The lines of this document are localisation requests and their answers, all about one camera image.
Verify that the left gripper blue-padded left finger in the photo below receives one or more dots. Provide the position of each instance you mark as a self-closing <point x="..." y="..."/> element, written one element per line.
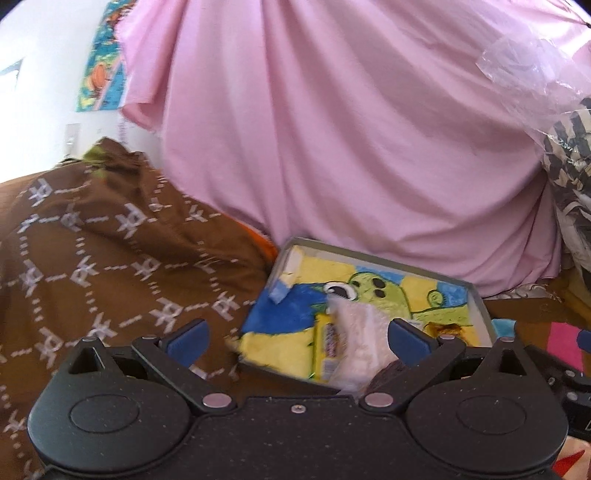
<point x="167" y="360"/>

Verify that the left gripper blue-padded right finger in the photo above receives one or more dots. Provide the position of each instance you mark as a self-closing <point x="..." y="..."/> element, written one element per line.
<point x="425" y="362"/>

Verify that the gold foil pouch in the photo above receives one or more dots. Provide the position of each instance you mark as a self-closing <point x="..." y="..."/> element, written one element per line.
<point x="467" y="334"/>

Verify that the white translucent snack bag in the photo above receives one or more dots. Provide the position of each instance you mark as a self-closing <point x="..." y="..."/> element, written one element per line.
<point x="364" y="346"/>

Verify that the yellow snack bar packet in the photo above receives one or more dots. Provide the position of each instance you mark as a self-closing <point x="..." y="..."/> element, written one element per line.
<point x="325" y="358"/>

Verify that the dark dried fish packet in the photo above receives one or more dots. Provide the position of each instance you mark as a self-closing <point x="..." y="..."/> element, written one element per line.
<point x="384" y="379"/>

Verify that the grey tray with frog drawing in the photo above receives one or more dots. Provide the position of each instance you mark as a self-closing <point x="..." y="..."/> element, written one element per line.
<point x="332" y="317"/>

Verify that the pink draped sheet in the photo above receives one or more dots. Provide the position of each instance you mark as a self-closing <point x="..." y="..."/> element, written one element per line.
<point x="363" y="124"/>

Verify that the plastic bag of clothes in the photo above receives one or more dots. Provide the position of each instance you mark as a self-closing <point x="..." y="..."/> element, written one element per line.
<point x="550" y="96"/>

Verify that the white wall socket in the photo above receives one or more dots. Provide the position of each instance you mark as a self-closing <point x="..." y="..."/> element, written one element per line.
<point x="71" y="139"/>

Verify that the colourful wall poster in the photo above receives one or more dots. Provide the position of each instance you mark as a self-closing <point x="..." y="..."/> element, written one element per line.
<point x="103" y="80"/>

